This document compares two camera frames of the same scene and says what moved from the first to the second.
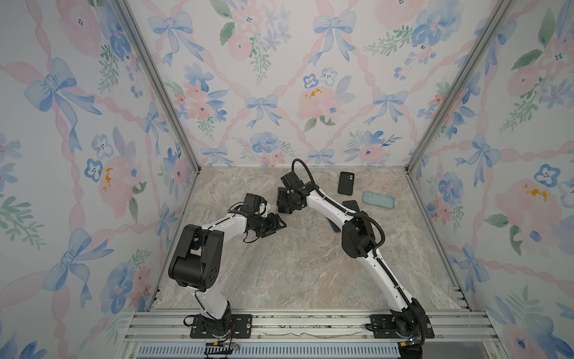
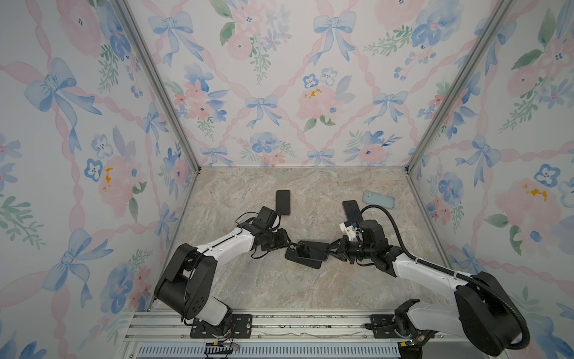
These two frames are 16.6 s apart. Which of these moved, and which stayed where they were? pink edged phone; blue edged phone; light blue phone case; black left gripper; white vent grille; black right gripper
Moved: blue edged phone; black left gripper; black right gripper
Stayed: pink edged phone; white vent grille; light blue phone case
